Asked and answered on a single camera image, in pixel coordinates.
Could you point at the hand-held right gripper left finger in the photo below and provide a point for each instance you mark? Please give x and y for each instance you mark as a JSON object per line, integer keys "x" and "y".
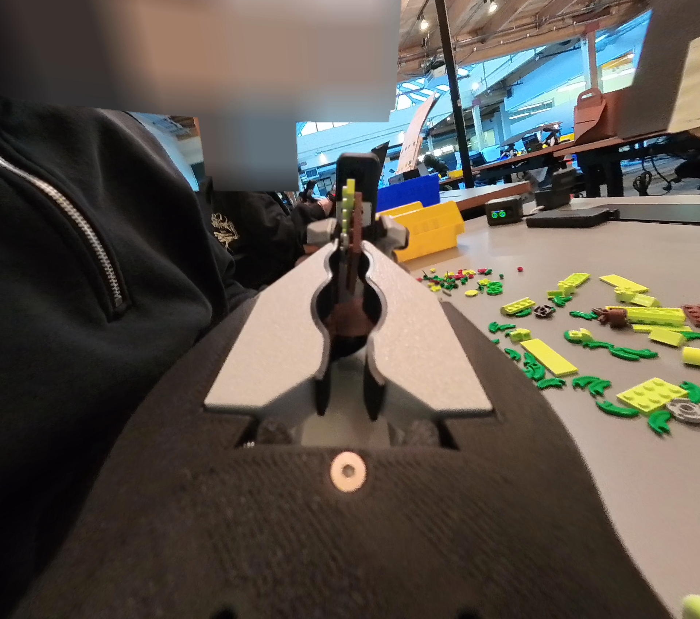
{"x": 268, "y": 356}

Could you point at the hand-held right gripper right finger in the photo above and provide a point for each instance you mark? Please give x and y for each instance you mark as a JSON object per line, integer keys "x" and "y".
{"x": 432, "y": 356}

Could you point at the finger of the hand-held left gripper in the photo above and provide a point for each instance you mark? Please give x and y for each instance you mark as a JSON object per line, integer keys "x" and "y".
{"x": 396, "y": 237}
{"x": 321, "y": 233}

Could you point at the yellow storage bin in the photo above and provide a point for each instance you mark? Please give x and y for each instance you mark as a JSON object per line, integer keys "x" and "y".
{"x": 432, "y": 233}

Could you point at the blue storage bin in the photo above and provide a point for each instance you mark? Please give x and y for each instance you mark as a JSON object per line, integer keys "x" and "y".
{"x": 410, "y": 192}

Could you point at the cardboard sign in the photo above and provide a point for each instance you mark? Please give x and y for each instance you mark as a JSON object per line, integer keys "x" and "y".
{"x": 415, "y": 138}

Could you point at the black box with green lights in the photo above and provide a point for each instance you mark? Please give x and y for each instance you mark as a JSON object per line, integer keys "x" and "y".
{"x": 503, "y": 214}

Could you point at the dark brown round piece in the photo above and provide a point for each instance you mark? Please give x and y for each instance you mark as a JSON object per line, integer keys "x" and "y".
{"x": 544, "y": 310}

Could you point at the black pole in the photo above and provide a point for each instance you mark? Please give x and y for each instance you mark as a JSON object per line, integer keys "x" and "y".
{"x": 451, "y": 83}

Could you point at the wooden top desk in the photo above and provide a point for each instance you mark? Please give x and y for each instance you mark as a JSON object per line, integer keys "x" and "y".
{"x": 508, "y": 159}

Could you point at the black charger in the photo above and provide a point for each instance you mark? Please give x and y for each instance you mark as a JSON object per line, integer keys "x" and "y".
{"x": 558, "y": 190}

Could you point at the black flat power brick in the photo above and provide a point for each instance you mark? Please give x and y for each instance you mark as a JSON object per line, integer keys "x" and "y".
{"x": 569, "y": 218}

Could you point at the brown trunk piece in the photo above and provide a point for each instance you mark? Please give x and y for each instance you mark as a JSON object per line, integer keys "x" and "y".
{"x": 615, "y": 318}

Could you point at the pile of green leaf pieces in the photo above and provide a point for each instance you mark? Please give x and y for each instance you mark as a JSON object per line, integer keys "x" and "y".
{"x": 612, "y": 408}

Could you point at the person's black jacket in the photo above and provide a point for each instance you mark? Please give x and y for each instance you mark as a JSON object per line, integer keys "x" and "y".
{"x": 82, "y": 302}

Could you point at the grey round plate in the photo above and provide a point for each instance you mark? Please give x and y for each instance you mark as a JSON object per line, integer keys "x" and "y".
{"x": 683, "y": 409}

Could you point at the large brown studded plate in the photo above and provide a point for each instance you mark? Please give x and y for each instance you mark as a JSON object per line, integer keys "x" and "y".
{"x": 693, "y": 314}

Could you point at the black backdrop board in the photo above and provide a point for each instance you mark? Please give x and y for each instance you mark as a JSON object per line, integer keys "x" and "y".
{"x": 661, "y": 1}

